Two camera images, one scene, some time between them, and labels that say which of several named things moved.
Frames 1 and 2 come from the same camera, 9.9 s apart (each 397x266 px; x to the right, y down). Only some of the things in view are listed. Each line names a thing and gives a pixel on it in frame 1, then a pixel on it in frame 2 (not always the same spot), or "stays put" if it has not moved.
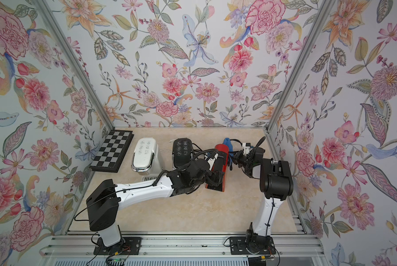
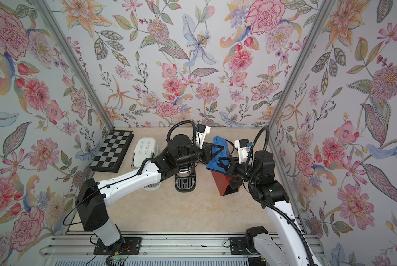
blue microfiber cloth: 227,141 -> 213,164
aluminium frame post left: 50,19 stays put
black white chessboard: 111,154 stays put
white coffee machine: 146,159 stays put
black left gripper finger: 214,182 -> 208,147
